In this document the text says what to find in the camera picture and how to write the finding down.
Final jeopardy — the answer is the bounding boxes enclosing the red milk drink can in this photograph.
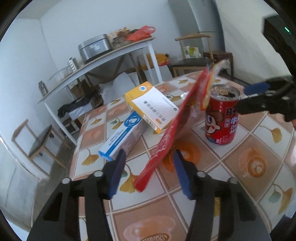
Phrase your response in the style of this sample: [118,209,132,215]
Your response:
[205,84,240,146]

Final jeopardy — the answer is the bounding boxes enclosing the red snack bag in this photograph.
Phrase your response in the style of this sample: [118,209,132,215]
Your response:
[133,59,230,192]

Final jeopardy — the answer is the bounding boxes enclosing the yellow white capsule box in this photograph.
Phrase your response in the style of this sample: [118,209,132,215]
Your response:
[125,82,179,134]

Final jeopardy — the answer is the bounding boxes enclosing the blue white medicine box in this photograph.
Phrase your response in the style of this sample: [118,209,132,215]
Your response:
[98,111,148,161]

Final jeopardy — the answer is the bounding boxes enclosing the dark wooden stool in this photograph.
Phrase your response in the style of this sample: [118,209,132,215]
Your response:
[212,50,234,78]

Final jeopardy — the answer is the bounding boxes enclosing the wooden chair left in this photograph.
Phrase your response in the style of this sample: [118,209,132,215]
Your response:
[11,119,72,178]

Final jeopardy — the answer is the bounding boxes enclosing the wooden chair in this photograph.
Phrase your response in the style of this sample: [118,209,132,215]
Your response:
[11,119,72,178]
[171,32,214,77]

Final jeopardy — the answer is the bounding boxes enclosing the wooden chair right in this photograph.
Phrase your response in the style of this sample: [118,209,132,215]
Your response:
[171,32,214,77]

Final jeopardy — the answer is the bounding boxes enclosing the grey refrigerator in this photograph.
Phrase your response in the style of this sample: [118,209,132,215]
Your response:
[168,0,225,51]

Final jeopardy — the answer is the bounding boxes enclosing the yellow bag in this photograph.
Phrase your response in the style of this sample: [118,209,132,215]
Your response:
[146,54,171,68]

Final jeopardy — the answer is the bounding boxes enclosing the white side table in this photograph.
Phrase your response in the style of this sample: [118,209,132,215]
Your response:
[38,37,164,145]

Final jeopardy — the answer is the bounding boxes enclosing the black bag under table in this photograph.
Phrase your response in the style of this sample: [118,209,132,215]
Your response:
[57,96,94,118]

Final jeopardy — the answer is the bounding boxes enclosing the red plastic bag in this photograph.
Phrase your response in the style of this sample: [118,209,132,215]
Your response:
[126,26,156,42]

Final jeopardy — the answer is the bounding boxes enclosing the white sack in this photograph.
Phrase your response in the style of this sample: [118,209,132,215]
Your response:
[99,72,139,104]

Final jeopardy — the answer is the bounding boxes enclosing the glass jar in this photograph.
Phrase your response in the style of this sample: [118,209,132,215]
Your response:
[38,81,49,96]

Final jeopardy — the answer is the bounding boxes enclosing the glass bowl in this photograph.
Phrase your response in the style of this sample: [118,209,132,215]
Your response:
[48,66,72,83]

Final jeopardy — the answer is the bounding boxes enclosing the silver rice cooker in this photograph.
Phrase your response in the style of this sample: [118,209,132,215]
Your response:
[78,34,112,64]

